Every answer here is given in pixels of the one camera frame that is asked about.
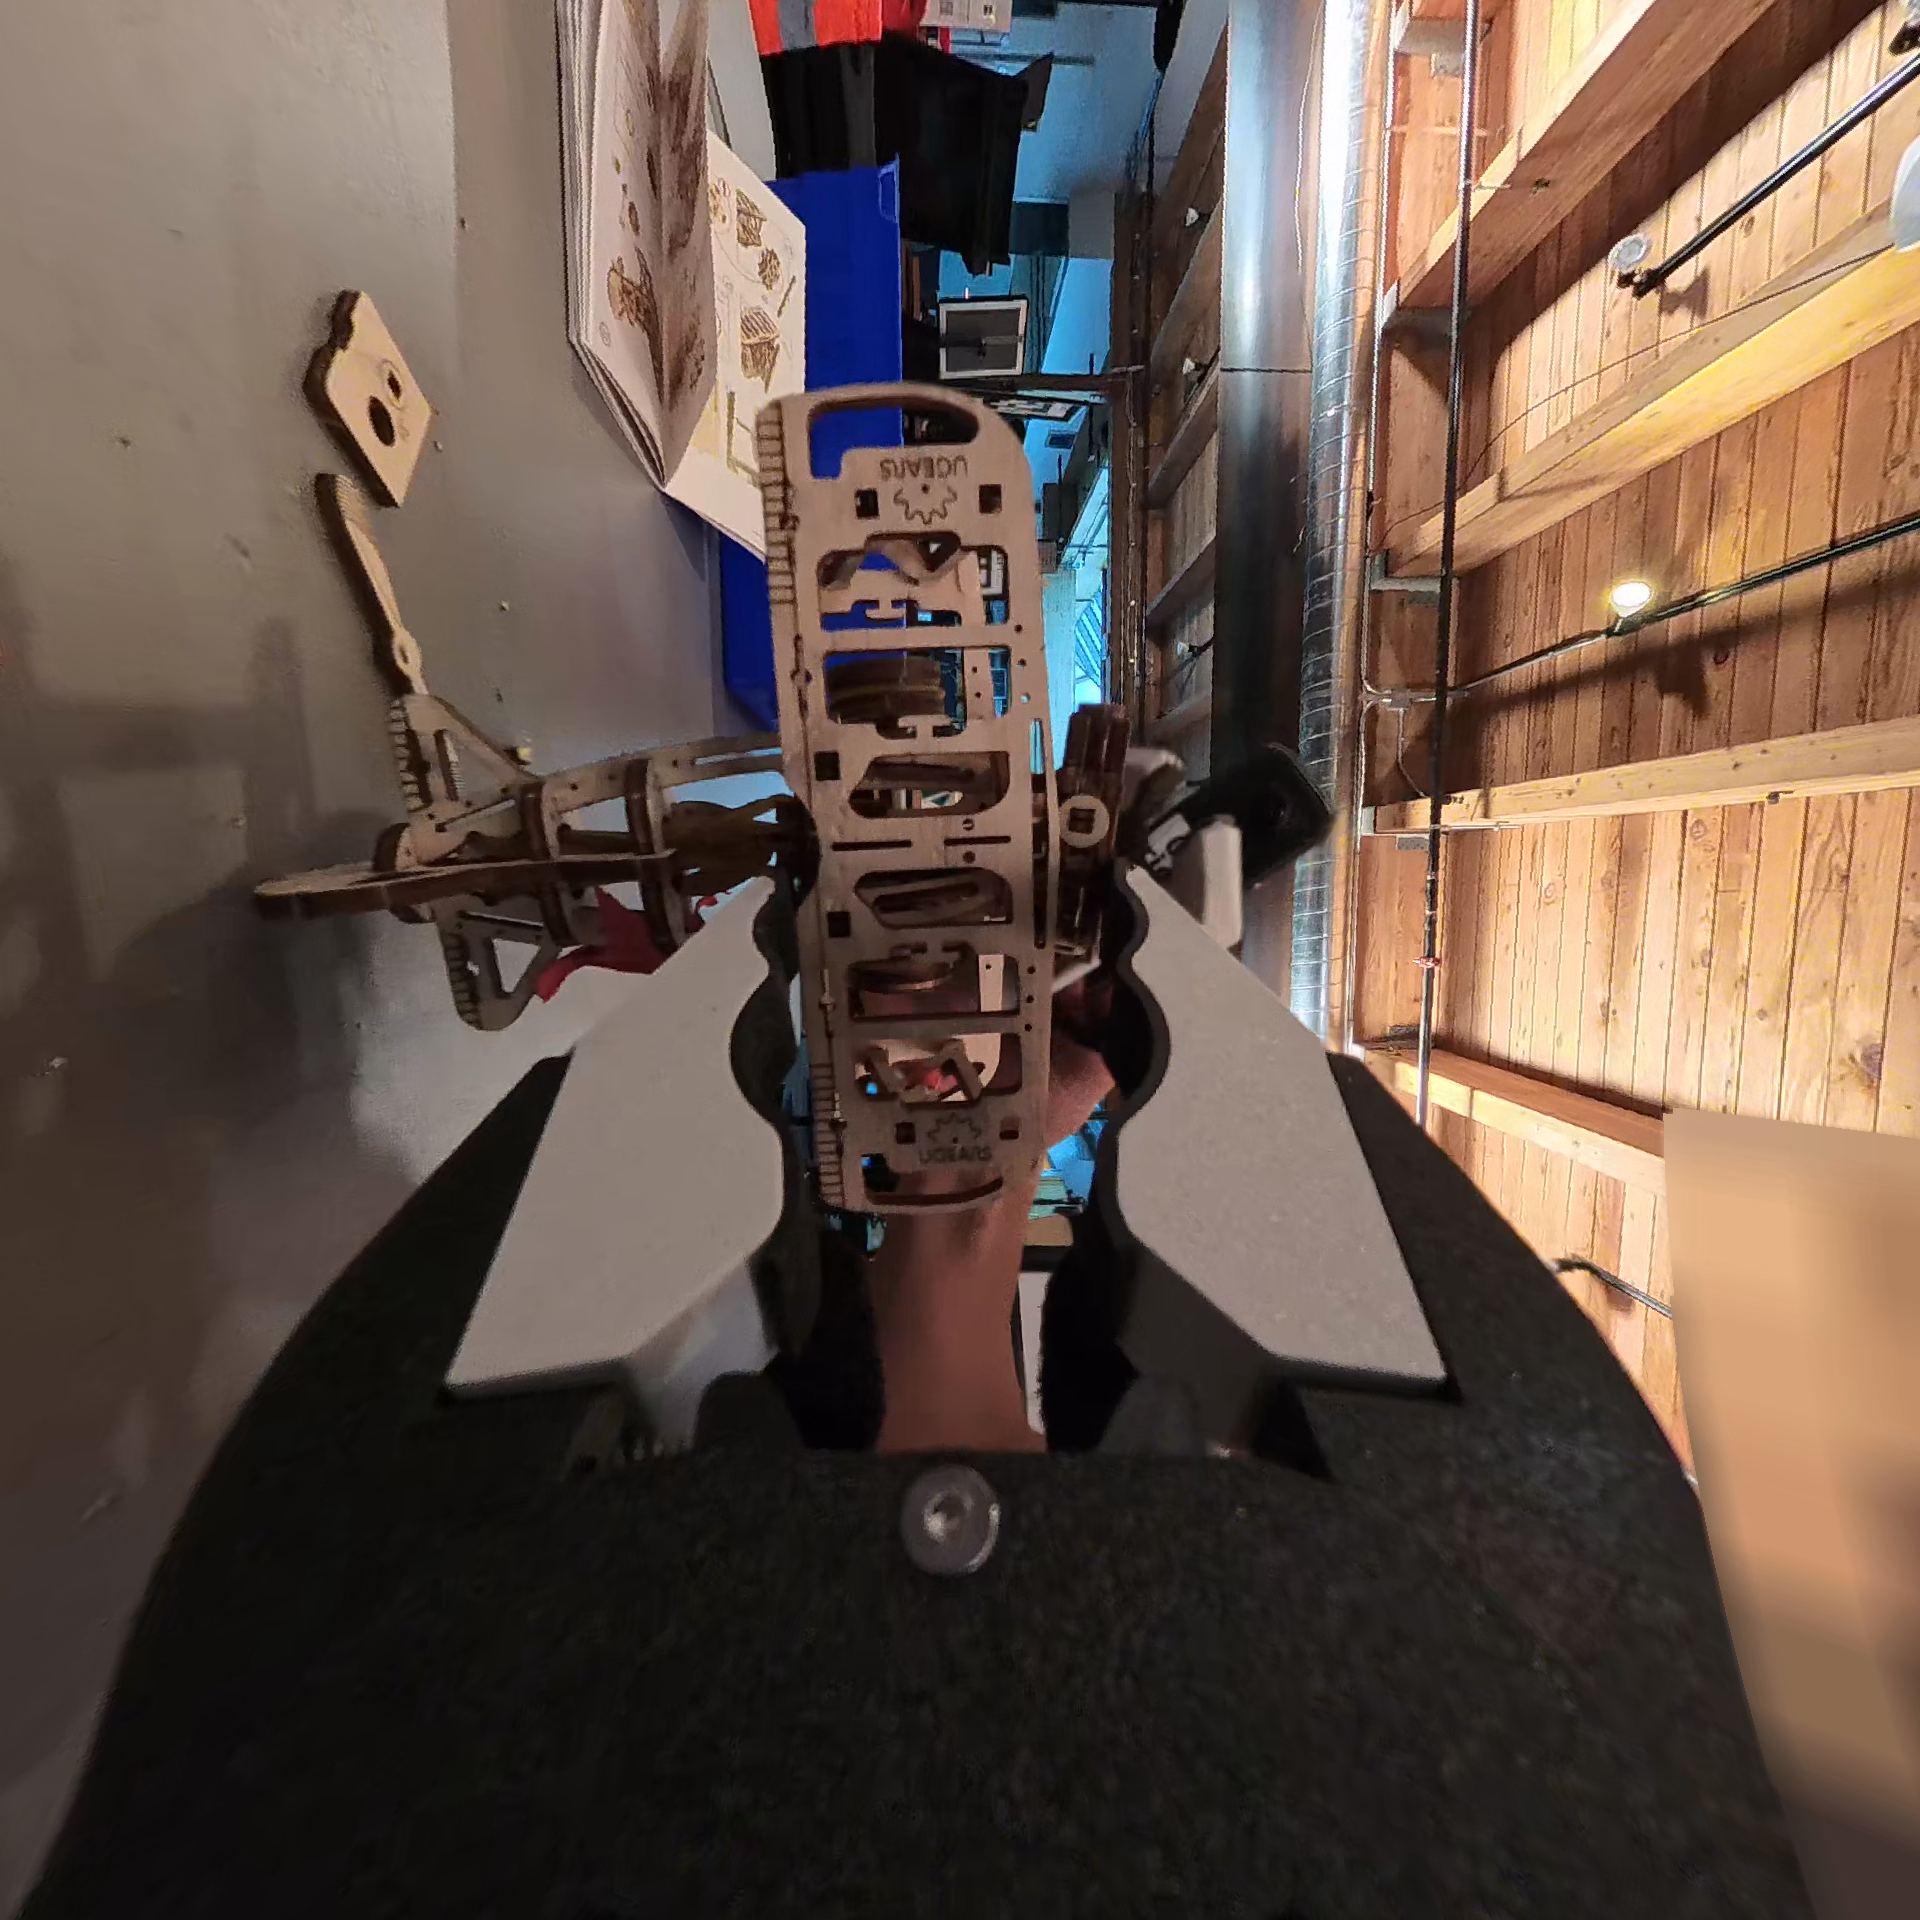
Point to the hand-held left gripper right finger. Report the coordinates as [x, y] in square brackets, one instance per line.
[1275, 1200]

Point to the instruction booklet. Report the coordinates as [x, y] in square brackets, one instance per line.
[645, 300]

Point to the red ribbon strip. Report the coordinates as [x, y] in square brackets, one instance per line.
[631, 944]

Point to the wooden biplane model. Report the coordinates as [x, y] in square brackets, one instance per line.
[960, 1154]

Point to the blue plastic bin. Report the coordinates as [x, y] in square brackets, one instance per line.
[855, 300]

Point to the wooden radial engine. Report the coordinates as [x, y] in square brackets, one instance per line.
[1094, 750]

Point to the square wooden piece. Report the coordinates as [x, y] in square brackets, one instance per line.
[348, 352]

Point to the grey desk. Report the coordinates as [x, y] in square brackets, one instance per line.
[181, 600]

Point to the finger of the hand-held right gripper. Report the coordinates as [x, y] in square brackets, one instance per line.
[1208, 879]
[1152, 776]

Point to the ceiling lamp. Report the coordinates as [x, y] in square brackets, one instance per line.
[1631, 600]

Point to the silver ventilation duct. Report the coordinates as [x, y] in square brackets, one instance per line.
[1335, 451]

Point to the tapered wooden stick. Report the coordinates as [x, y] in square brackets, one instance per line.
[361, 563]

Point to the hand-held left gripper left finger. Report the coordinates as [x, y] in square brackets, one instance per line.
[614, 1200]

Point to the person's right hand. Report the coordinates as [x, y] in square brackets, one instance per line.
[960, 1321]

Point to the dark round column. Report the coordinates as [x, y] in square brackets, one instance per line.
[1260, 374]

